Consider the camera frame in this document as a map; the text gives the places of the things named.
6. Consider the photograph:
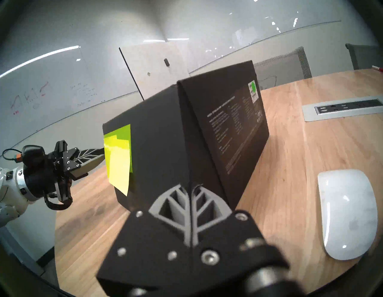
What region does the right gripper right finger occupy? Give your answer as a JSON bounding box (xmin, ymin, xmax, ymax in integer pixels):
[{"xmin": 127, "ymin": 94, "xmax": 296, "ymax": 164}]
[{"xmin": 190, "ymin": 183, "xmax": 289, "ymax": 297}]

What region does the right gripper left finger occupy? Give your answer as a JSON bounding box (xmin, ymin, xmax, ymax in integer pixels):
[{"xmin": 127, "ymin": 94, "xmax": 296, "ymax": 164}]
[{"xmin": 96, "ymin": 183, "xmax": 192, "ymax": 297}]

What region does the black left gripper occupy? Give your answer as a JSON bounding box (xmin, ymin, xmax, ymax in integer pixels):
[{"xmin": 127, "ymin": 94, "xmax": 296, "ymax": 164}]
[{"xmin": 22, "ymin": 140, "xmax": 106, "ymax": 211}]

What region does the white computer mouse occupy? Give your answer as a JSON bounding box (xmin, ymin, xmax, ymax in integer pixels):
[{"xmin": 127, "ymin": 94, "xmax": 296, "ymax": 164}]
[{"xmin": 317, "ymin": 169, "xmax": 378, "ymax": 261}]

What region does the black cardboard box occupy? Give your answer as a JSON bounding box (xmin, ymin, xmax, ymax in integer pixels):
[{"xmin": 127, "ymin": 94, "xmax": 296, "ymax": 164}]
[{"xmin": 102, "ymin": 60, "xmax": 270, "ymax": 213}]

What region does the yellow sticky note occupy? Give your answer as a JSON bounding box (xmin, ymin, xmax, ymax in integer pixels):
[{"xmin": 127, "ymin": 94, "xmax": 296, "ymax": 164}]
[
  {"xmin": 108, "ymin": 147, "xmax": 131, "ymax": 196},
  {"xmin": 104, "ymin": 135, "xmax": 130, "ymax": 156}
]

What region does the lime green sticky note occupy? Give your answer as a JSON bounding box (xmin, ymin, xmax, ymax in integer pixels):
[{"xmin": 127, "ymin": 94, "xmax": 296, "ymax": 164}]
[{"xmin": 104, "ymin": 124, "xmax": 132, "ymax": 173}]

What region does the rolling whiteboard on stand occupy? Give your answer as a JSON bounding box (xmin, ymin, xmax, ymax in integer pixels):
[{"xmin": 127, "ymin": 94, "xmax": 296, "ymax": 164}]
[{"xmin": 119, "ymin": 42, "xmax": 189, "ymax": 101}]

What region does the silver table power panel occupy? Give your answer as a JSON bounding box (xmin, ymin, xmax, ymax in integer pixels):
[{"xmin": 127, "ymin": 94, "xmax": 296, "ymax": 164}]
[{"xmin": 302, "ymin": 95, "xmax": 383, "ymax": 122}]

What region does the gray mesh office chair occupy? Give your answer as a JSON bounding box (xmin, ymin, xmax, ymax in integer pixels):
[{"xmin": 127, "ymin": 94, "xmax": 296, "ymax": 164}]
[{"xmin": 254, "ymin": 46, "xmax": 312, "ymax": 90}]

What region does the gray plain-back office chair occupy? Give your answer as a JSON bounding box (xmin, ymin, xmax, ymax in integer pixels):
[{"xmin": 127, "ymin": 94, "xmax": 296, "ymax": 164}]
[{"xmin": 346, "ymin": 43, "xmax": 383, "ymax": 71}]

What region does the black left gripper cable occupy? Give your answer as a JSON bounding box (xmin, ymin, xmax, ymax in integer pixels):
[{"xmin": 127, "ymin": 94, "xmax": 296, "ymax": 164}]
[{"xmin": 2, "ymin": 149, "xmax": 23, "ymax": 162}]

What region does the glass wall whiteboard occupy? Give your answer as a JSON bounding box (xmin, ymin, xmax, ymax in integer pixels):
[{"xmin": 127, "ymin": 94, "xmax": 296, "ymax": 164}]
[{"xmin": 159, "ymin": 0, "xmax": 341, "ymax": 74}]

